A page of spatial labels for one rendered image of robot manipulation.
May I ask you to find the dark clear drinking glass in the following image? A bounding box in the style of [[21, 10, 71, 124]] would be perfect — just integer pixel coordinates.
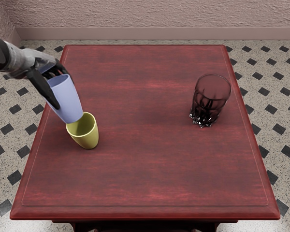
[[188, 74, 232, 128]]

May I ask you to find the light blue cup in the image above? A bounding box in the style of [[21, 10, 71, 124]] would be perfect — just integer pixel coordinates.
[[46, 74, 84, 123]]

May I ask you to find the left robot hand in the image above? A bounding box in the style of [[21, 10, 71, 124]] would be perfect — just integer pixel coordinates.
[[2, 40, 71, 109]]

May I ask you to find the yellow-green cup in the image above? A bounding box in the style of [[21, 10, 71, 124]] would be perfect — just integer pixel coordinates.
[[66, 112, 99, 150]]

